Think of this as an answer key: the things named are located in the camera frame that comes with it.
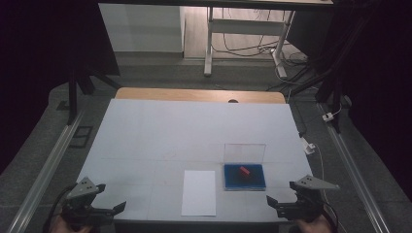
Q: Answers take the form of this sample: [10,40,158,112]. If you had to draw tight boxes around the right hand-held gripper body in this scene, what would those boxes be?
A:
[277,174,340,223]

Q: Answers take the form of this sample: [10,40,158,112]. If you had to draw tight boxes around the blue ink pad box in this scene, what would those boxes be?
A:
[223,143,267,192]

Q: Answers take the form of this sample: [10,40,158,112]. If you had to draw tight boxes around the white metal desk frame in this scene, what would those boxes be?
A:
[203,6,296,80]

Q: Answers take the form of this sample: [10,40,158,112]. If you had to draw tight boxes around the black metal stand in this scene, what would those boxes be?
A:
[285,13,377,134]
[65,59,121,126]

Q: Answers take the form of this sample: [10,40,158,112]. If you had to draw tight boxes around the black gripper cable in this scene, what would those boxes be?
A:
[42,183,79,233]
[323,200,340,233]

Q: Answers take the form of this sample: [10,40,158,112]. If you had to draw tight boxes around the black floor socket frame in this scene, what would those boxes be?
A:
[69,125,94,150]

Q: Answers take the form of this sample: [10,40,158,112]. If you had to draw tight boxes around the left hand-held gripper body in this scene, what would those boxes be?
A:
[60,176,115,232]

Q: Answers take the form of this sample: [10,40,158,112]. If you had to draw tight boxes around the aluminium floor rail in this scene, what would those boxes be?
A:
[318,102,392,233]
[5,109,86,233]

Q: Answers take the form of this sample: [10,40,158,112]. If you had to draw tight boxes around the white power adapter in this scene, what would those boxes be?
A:
[302,137,316,156]

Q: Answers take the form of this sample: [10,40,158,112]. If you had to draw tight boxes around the white panel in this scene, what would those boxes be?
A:
[98,3,185,53]

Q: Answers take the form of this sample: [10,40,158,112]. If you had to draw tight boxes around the black floor cables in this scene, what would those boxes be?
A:
[211,9,309,66]

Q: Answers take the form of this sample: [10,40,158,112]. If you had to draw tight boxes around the white paper sheet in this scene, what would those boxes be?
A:
[181,170,217,217]

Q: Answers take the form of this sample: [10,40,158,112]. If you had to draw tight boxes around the person's left hand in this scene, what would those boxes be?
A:
[49,215,95,233]

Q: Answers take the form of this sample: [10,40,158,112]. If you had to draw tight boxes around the thin white cable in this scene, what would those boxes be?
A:
[312,143,328,208]

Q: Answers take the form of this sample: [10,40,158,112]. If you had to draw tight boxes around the white table cover sheet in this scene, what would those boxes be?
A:
[76,98,314,223]

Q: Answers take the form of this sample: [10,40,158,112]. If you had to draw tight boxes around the dark curtain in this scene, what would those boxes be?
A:
[288,0,412,202]
[0,0,120,176]

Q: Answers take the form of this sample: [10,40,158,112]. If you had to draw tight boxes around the person's right hand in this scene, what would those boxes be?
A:
[294,215,334,233]

